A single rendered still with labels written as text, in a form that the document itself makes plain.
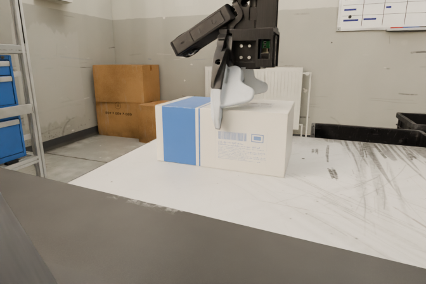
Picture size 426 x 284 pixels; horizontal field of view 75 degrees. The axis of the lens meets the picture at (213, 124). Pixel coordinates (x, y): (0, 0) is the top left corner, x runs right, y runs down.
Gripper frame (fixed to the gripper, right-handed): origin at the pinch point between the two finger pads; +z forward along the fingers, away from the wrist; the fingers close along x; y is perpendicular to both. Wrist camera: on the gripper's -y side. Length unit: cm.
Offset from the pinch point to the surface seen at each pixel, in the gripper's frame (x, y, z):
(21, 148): 61, -139, 40
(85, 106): 197, -224, 43
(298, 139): 14.8, 10.8, 6.2
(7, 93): 59, -139, 9
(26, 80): 68, -137, 2
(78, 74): 191, -224, 7
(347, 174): -1.5, 18.5, 6.2
